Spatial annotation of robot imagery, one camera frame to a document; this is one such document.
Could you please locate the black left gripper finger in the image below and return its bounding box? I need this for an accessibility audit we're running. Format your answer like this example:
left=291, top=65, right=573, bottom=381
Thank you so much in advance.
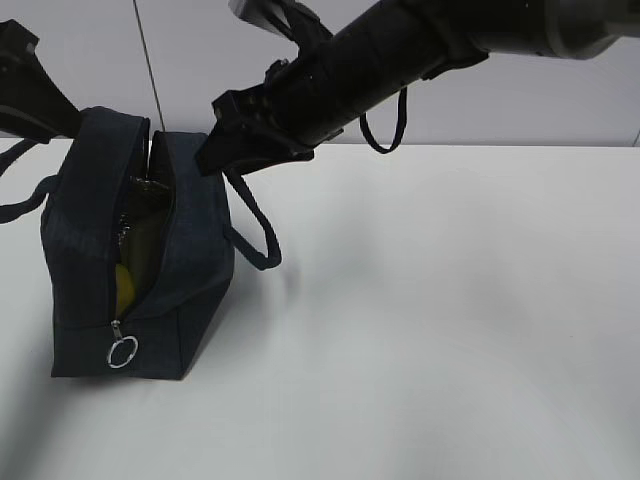
left=1, top=105, right=53, bottom=144
left=1, top=19, right=82, bottom=136

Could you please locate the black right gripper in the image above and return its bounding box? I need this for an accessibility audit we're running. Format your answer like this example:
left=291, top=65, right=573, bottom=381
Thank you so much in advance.
left=196, top=1, right=488, bottom=176

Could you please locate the dark navy lunch bag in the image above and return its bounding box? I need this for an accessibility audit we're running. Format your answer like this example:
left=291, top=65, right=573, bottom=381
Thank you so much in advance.
left=1, top=107, right=281, bottom=380

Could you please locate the yellow lemon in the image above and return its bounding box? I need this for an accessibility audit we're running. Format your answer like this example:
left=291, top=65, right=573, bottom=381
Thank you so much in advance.
left=115, top=264, right=136, bottom=316

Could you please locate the green lid food container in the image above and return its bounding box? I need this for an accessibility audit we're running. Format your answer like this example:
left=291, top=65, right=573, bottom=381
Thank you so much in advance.
left=116, top=176, right=173, bottom=301

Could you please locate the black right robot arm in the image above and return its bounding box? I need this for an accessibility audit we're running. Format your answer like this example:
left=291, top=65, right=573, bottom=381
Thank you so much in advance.
left=196, top=0, right=639, bottom=176

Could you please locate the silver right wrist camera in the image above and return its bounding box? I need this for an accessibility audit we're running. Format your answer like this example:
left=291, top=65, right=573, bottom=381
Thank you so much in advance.
left=228, top=0, right=333, bottom=50

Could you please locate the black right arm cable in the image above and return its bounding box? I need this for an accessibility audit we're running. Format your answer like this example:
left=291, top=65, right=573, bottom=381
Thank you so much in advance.
left=358, top=87, right=409, bottom=155

